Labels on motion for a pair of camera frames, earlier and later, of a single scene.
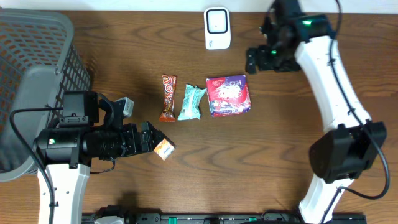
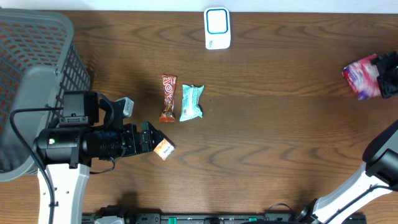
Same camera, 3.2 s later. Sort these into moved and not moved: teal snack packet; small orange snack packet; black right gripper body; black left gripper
Moved: black right gripper body
Not moved: teal snack packet; black left gripper; small orange snack packet
